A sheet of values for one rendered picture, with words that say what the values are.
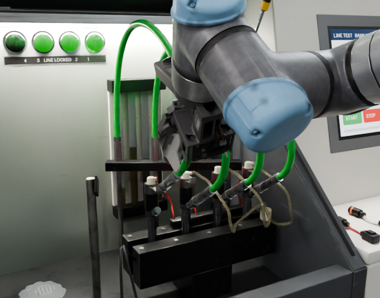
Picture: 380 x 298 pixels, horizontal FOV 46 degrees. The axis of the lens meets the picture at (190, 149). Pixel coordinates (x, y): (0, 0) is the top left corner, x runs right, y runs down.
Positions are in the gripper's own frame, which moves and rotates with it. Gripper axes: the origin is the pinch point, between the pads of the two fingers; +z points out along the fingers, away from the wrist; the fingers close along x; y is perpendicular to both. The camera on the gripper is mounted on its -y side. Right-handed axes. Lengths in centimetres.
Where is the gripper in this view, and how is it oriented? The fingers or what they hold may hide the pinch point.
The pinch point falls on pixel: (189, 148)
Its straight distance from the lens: 75.6
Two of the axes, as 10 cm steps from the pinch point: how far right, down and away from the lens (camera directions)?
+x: 9.4, -2.8, 2.1
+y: 3.5, 8.1, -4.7
